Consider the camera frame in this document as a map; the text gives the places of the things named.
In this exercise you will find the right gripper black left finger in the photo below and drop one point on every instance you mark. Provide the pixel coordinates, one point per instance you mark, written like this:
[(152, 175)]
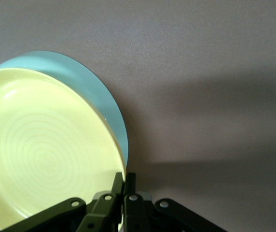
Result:
[(97, 212)]

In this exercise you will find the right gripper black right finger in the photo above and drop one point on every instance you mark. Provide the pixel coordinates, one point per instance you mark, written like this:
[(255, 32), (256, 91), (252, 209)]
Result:
[(138, 215)]

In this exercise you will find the yellow round plate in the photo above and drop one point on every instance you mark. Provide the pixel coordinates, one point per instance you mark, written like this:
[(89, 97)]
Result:
[(44, 145)]

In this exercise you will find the pale green round plate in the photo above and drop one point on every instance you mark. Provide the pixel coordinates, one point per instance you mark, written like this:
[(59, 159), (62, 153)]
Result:
[(92, 82)]

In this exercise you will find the brown table cover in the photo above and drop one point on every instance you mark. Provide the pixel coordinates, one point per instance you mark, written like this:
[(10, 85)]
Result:
[(200, 72)]

